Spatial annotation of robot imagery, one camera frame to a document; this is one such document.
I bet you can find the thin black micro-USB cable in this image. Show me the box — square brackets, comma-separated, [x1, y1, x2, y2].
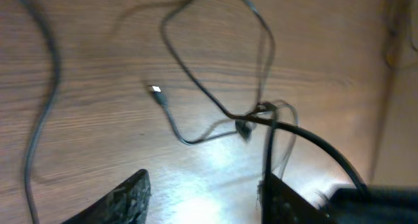
[145, 0, 300, 182]

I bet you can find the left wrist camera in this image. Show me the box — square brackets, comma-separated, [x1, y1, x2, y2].
[319, 186, 417, 224]

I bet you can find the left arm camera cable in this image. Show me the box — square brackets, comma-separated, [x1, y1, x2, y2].
[234, 114, 370, 195]

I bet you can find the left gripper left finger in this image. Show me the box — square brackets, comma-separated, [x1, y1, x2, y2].
[63, 169, 151, 224]

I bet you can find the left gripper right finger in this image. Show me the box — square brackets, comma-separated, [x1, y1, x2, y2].
[257, 174, 333, 224]

